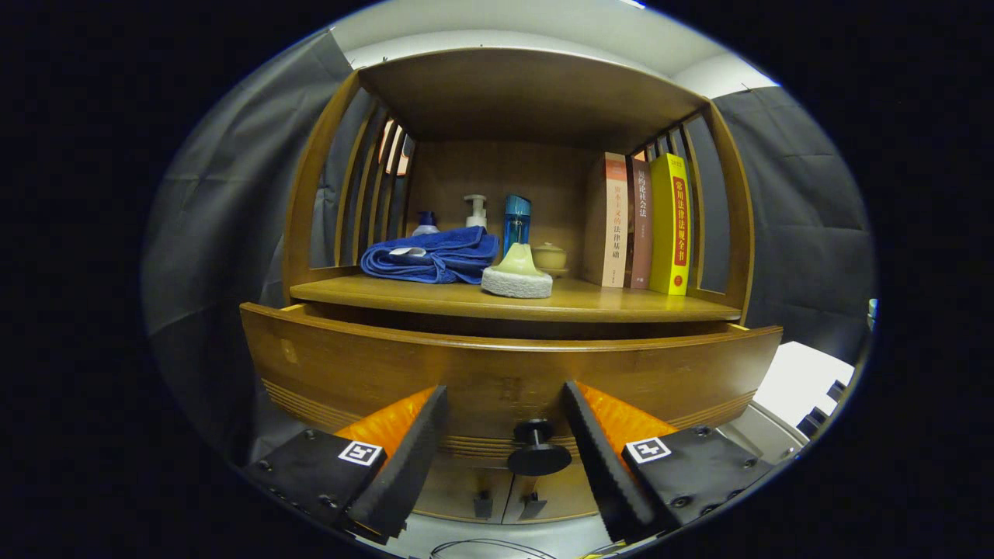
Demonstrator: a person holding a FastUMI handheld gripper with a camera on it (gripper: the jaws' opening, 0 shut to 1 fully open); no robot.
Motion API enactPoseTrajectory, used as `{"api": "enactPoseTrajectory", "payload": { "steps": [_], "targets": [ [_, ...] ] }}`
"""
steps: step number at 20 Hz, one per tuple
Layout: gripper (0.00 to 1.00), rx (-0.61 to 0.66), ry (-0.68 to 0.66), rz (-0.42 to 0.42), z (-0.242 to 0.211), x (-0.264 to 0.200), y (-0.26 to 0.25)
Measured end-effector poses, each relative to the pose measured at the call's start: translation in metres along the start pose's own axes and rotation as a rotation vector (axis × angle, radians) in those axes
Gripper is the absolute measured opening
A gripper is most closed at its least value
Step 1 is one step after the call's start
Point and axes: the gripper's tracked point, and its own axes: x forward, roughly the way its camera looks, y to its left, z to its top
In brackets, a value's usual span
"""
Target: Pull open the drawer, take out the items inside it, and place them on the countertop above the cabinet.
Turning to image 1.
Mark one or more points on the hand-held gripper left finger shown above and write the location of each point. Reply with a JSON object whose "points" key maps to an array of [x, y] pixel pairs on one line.
{"points": [[411, 470]]}

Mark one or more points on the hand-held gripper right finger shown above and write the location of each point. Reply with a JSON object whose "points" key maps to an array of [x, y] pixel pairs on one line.
{"points": [[609, 473]]}

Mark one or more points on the black drawer knob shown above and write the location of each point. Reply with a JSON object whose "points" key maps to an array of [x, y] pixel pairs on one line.
{"points": [[540, 460]]}

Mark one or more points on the wooden drawer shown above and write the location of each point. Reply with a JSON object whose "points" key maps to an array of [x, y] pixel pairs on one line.
{"points": [[497, 373]]}

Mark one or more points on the wooden cabinet door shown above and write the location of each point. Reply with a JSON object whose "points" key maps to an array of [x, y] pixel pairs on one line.
{"points": [[458, 489], [567, 497]]}

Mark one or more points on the wooden countertop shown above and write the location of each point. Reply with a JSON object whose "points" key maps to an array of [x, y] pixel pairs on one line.
{"points": [[606, 303]]}

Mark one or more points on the wooden cabinet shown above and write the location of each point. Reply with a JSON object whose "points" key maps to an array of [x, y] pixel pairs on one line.
{"points": [[528, 101]]}

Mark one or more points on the white grey equipment case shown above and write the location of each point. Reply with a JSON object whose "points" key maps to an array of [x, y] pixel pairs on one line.
{"points": [[800, 380]]}

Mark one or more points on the blue folded towel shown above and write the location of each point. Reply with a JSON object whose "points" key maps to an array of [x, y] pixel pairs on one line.
{"points": [[435, 256]]}

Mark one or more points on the yellow lidded teacup with saucer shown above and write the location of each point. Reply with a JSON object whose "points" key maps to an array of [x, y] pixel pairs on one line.
{"points": [[550, 258]]}

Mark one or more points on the brown book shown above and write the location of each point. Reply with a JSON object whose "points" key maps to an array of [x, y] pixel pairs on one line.
{"points": [[641, 233]]}

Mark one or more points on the small white bottle blue cap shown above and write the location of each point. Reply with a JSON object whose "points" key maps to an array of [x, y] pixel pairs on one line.
{"points": [[425, 225]]}

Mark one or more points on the beige orange book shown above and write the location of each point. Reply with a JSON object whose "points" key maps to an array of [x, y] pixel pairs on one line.
{"points": [[613, 225]]}

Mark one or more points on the yellow book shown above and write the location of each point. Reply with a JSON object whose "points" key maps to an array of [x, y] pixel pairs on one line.
{"points": [[668, 225]]}

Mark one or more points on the white pump bottle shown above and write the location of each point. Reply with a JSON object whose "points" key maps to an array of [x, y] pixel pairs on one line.
{"points": [[477, 217]]}

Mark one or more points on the blue glass bottle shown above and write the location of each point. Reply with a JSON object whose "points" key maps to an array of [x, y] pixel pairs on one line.
{"points": [[516, 225]]}

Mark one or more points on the white cylindrical fixture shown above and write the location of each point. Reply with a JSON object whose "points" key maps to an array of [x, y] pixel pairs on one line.
{"points": [[873, 314]]}

